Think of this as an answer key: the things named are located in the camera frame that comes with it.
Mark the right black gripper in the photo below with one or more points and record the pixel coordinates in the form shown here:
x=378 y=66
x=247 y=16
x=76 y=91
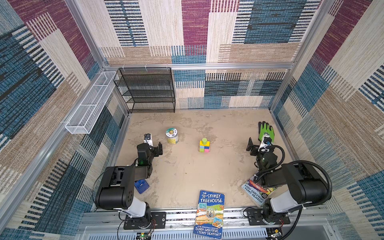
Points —
x=254 y=149

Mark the blue box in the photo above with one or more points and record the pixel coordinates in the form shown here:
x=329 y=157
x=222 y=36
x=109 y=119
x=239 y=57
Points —
x=141 y=186

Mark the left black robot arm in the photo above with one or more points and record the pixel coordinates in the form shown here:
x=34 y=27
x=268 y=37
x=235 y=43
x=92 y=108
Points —
x=117 y=187

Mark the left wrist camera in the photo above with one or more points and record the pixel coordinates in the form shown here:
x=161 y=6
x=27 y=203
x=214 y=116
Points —
x=148 y=139

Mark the round sunflower label jar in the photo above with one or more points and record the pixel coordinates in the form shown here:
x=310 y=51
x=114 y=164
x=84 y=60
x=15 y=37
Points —
x=172 y=136

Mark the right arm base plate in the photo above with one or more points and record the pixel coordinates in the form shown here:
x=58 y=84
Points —
x=257 y=217

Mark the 91-storey treehouse book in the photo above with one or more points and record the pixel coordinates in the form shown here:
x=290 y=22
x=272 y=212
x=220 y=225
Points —
x=210 y=215

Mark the black wire shelf rack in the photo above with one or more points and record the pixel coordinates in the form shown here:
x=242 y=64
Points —
x=147 y=90

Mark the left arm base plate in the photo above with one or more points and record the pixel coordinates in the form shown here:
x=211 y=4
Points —
x=156 y=220

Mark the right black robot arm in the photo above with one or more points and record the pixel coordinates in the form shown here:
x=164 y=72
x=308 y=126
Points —
x=280 y=188

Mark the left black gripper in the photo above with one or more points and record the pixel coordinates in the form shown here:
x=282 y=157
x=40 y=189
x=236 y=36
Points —
x=157 y=150

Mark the yellow wood block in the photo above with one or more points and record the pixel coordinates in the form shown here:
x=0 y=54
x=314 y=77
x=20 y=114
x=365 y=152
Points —
x=208 y=144

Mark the white wire mesh basket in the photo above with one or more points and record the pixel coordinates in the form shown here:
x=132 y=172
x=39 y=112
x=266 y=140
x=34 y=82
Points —
x=87 y=113

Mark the green black work glove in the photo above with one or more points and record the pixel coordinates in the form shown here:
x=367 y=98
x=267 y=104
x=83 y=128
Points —
x=266 y=128

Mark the purple treehouse book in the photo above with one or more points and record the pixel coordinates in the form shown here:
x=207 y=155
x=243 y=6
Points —
x=256 y=192

